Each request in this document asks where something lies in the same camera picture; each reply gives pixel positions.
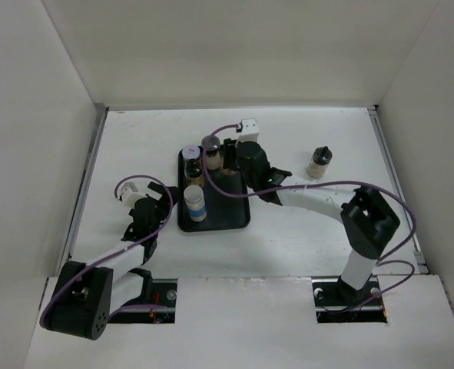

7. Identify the clear-lid pepper grinder bottle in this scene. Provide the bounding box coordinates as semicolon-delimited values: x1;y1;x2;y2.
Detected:
201;135;221;171

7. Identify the silver-lid blue-label jar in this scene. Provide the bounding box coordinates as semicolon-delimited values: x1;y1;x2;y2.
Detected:
184;184;207;222

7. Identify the pink-cap spice bottle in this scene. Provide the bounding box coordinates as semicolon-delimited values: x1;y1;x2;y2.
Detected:
222;168;239;176

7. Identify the black-cap spice bottle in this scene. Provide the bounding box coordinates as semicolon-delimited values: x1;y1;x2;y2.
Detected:
184;159;204;188

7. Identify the red-label white-lid jar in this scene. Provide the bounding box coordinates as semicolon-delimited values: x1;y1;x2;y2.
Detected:
181;145;201;162

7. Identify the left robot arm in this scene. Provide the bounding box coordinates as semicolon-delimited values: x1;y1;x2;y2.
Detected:
39;181;179;341

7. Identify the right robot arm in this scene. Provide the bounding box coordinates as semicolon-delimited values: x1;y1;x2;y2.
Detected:
224;139;400;304

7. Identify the black rectangular tray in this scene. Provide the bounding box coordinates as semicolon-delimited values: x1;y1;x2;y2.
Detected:
177;150;250;233

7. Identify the black-knob grinder bottle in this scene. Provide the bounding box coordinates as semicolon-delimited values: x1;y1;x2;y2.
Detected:
307;146;333;179

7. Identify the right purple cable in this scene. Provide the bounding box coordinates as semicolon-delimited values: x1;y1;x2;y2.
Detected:
202;121;421;314

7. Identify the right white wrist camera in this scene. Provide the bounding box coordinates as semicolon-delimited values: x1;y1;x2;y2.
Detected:
236;118;260;143

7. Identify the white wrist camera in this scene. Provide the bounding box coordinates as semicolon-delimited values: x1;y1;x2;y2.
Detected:
118;181;144;208
236;118;260;143

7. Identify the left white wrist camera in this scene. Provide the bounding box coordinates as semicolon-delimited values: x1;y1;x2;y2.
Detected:
118;181;144;208

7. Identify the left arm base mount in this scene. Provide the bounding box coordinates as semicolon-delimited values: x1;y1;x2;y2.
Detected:
109;268;178;324

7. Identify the left metal side rail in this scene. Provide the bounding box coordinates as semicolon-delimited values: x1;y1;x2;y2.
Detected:
55;103;109;274

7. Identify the metal side rail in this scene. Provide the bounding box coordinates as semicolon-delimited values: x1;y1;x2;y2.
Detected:
368;105;429;274
55;103;109;274

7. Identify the right metal side rail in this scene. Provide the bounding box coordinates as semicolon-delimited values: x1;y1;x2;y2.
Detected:
368;105;429;274

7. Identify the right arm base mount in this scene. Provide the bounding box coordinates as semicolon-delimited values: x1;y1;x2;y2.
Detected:
312;277;387;324

